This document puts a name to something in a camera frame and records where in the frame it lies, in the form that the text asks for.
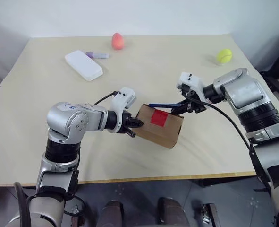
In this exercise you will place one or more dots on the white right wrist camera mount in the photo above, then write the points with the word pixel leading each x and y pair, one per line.
pixel 192 79

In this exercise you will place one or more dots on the pink peach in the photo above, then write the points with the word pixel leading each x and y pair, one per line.
pixel 118 42

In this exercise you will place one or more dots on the red tape patch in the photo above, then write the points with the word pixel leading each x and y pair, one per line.
pixel 159 118

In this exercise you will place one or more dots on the white rectangular case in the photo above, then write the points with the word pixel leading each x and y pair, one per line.
pixel 83 65

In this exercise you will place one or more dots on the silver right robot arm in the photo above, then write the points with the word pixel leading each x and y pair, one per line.
pixel 245 89

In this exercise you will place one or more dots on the dark rounded shape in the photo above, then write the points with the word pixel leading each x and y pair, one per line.
pixel 111 214
pixel 172 212

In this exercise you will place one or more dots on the purple capped tube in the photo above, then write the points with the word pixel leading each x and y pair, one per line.
pixel 99 55

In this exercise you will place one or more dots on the small metal latch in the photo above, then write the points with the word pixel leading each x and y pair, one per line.
pixel 207 211

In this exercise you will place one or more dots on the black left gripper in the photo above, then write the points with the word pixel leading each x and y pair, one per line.
pixel 125 119

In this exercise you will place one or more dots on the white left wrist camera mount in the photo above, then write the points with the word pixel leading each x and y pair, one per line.
pixel 122 98

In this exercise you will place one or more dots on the brown cardboard box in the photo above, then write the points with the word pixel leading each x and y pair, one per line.
pixel 158 132

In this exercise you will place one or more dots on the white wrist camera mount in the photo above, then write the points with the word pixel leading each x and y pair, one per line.
pixel 192 79
pixel 122 98

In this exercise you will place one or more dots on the yellow tennis ball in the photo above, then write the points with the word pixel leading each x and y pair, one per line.
pixel 224 56

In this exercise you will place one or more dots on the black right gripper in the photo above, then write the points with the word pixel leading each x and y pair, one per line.
pixel 193 104

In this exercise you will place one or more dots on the black chair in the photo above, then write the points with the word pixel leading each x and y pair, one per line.
pixel 275 86

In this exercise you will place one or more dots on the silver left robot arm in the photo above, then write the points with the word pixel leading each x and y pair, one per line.
pixel 66 120

